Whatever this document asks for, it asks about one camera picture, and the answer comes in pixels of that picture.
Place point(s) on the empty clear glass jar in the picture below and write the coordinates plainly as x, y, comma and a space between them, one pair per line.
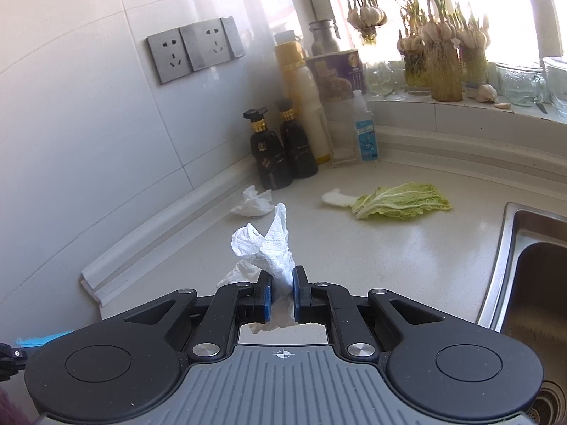
383, 82

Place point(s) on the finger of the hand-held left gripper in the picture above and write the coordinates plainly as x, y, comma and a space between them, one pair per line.
12, 358

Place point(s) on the white paper towel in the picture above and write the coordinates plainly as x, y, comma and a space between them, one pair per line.
272, 248

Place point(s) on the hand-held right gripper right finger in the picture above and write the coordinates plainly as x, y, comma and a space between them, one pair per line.
297, 296

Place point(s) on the stainless steel sink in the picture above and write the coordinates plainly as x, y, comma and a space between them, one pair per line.
531, 283

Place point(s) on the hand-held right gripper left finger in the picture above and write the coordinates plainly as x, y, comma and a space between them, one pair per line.
266, 296

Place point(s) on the clear bottle blue label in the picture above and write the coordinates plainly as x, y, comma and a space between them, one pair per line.
366, 141

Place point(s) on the large dark sauce bottle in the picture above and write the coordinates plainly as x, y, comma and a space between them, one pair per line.
268, 159

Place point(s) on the purple cardboard canister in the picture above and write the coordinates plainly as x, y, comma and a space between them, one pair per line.
336, 75

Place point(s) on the clear glass container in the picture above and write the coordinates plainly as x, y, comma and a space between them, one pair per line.
557, 88

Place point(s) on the tall yellow white bottle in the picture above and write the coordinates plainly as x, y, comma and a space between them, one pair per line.
305, 97

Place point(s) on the metal clip-top jar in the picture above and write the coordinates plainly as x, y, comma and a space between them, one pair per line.
324, 40

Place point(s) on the glass mug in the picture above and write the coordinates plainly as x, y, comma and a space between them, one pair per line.
518, 86

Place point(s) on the window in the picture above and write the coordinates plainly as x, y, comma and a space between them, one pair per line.
509, 0

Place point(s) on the loose garlic clove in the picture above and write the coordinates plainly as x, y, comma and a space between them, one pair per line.
502, 106

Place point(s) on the small crumpled white tissue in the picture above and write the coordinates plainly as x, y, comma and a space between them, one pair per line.
250, 203

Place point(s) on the napa cabbage leaf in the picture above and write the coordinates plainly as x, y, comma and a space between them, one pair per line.
398, 201

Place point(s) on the clear plastic bottle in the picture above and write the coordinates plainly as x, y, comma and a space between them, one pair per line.
341, 137

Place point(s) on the grey wall socket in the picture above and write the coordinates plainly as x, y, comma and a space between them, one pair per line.
170, 55
208, 44

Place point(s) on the small dark sauce bottle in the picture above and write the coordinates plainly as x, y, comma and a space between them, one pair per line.
299, 150

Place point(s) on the sprouting garlic bunch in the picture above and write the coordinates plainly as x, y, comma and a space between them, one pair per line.
367, 15
474, 35
438, 26
412, 37

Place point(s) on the tall glass jar with roots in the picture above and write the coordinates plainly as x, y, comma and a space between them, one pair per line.
444, 75

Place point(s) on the light blue wrapper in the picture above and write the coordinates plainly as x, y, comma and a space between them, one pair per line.
44, 337

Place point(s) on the loose garlic bulb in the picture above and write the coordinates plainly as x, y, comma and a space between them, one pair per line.
486, 94

